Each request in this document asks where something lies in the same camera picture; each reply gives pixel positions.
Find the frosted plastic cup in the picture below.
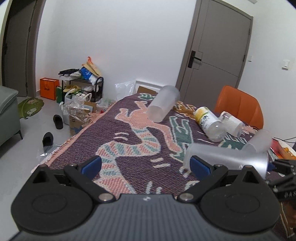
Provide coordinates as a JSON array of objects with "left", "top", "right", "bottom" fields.
[
  {"left": 147, "top": 85, "right": 180, "bottom": 123},
  {"left": 183, "top": 143, "right": 268, "bottom": 178},
  {"left": 242, "top": 129, "right": 273, "bottom": 153}
]

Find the red book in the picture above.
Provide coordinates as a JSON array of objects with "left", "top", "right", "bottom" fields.
[{"left": 270, "top": 138, "right": 296, "bottom": 160}]

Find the yellow labelled clear bottle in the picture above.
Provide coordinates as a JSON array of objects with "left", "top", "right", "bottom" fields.
[{"left": 194, "top": 106, "right": 227, "bottom": 143}]

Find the cardboard box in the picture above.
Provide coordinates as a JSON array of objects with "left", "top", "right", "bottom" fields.
[{"left": 67, "top": 101, "right": 96, "bottom": 136}]

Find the white plastic bottle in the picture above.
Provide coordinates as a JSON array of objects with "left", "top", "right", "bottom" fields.
[{"left": 219, "top": 111, "right": 245, "bottom": 138}]

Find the patterned woven table cloth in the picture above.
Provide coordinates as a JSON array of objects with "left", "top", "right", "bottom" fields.
[{"left": 43, "top": 92, "right": 296, "bottom": 240}]

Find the black slipper far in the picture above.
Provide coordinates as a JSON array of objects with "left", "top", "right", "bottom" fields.
[{"left": 53, "top": 114, "right": 63, "bottom": 130}]

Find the clear plastic bag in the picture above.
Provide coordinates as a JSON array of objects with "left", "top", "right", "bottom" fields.
[{"left": 59, "top": 91, "right": 92, "bottom": 125}]

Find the orange chair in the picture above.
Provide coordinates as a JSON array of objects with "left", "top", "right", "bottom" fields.
[{"left": 214, "top": 85, "right": 264, "bottom": 130}]

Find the black shoe rack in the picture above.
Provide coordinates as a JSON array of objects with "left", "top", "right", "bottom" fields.
[{"left": 59, "top": 75, "right": 104, "bottom": 102}]

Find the green leaf floor mat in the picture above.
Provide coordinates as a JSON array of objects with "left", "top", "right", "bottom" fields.
[{"left": 18, "top": 97, "right": 44, "bottom": 119}]

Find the grey sofa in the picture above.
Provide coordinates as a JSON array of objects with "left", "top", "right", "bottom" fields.
[{"left": 0, "top": 86, "right": 23, "bottom": 145}]

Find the white framed board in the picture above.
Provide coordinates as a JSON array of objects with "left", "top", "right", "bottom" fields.
[{"left": 135, "top": 80, "right": 163, "bottom": 94}]

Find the blue white bag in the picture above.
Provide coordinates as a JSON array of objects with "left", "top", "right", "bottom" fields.
[{"left": 79, "top": 67, "right": 97, "bottom": 85}]

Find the orange beige paper bag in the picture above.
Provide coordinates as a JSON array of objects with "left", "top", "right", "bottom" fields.
[{"left": 82, "top": 56, "right": 102, "bottom": 77}]

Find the grey door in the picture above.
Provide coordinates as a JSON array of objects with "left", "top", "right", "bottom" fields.
[{"left": 176, "top": 1, "right": 253, "bottom": 109}]

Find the black cable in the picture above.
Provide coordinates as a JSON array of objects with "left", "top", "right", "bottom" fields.
[{"left": 272, "top": 136, "right": 296, "bottom": 143}]

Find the white wall switch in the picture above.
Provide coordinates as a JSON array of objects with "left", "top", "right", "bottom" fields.
[{"left": 281, "top": 59, "right": 290, "bottom": 70}]

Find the black door handle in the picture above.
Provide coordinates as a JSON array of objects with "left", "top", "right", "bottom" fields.
[{"left": 188, "top": 50, "right": 202, "bottom": 68}]

